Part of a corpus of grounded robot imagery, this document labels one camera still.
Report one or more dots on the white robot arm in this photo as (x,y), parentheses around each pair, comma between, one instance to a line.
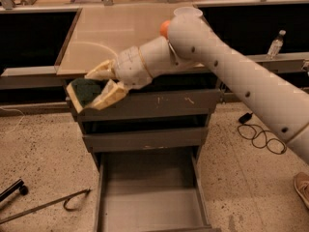
(185,41)

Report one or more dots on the orange fruit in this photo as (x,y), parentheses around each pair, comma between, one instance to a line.
(164,29)

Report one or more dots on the green yellow sponge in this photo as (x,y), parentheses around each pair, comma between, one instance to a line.
(84,92)

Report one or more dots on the grey middle drawer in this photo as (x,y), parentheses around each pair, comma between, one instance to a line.
(144,140)

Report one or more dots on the grey metal drawer cabinet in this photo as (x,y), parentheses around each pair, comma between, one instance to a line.
(100,33)

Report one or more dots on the black caster wheel leg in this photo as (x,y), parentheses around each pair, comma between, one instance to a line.
(17,185)

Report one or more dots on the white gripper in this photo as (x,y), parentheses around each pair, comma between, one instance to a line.
(130,68)

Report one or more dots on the white bowl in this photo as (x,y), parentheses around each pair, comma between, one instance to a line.
(188,11)

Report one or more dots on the grey top drawer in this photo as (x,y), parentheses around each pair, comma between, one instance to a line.
(151,105)

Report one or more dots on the tan shoe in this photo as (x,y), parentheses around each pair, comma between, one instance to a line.
(301,184)

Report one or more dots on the grey metal left rail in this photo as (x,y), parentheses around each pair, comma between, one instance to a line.
(29,77)

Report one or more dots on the metal rod with hook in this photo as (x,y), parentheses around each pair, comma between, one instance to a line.
(64,200)

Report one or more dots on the grey metal side rail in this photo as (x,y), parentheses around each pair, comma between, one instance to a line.
(283,62)

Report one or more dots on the clear plastic water bottle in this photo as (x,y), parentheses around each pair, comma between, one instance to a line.
(276,44)

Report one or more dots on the grey open bottom drawer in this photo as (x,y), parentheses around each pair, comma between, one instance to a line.
(156,191)

